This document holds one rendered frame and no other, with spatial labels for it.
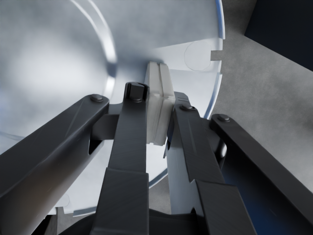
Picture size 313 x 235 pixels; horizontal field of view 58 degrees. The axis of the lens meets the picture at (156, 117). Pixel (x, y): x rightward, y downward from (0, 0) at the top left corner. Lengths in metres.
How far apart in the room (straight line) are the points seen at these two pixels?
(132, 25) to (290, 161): 1.19
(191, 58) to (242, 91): 0.90
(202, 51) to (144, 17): 0.05
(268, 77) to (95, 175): 0.93
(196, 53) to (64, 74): 0.10
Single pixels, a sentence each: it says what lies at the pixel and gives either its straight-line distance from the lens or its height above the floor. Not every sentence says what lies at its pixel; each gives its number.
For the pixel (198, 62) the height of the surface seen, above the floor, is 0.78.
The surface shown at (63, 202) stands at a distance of 0.29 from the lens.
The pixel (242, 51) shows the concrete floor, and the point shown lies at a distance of 1.07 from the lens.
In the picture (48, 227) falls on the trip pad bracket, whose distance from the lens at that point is 0.46.
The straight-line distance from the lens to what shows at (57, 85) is 0.22.
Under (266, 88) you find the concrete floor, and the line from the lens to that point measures 1.14.
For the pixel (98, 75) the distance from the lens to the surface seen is 0.21.
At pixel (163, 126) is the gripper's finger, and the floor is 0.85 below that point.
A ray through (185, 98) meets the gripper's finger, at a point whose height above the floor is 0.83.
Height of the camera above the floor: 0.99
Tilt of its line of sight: 65 degrees down
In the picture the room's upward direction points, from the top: 176 degrees clockwise
